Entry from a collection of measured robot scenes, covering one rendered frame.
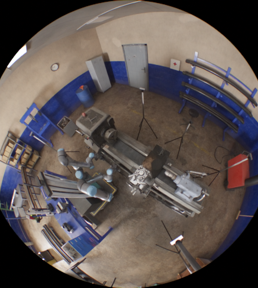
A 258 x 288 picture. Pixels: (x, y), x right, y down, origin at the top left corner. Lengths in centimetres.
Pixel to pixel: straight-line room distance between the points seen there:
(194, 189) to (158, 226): 153
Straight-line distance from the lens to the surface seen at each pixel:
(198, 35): 340
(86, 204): 193
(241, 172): 313
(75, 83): 480
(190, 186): 145
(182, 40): 346
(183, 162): 276
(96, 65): 467
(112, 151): 183
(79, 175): 184
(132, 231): 272
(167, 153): 174
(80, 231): 219
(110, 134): 159
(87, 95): 435
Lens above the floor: 245
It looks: 62 degrees down
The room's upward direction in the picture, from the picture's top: 18 degrees counter-clockwise
